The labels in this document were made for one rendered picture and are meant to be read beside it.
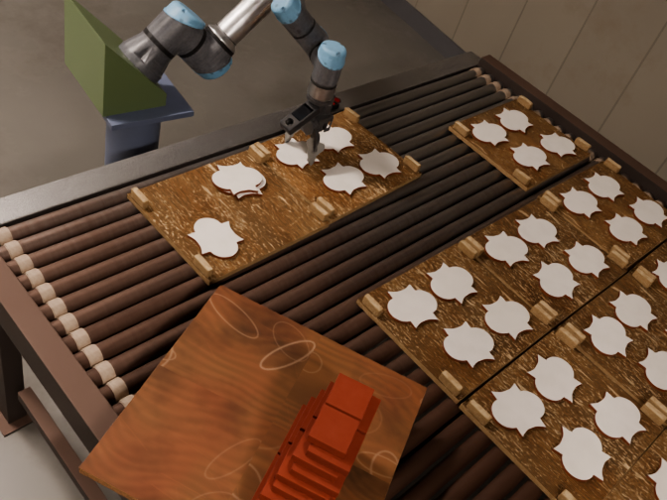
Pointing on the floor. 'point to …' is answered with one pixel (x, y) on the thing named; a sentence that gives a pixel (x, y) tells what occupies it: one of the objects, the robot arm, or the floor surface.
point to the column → (142, 125)
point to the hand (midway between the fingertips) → (297, 153)
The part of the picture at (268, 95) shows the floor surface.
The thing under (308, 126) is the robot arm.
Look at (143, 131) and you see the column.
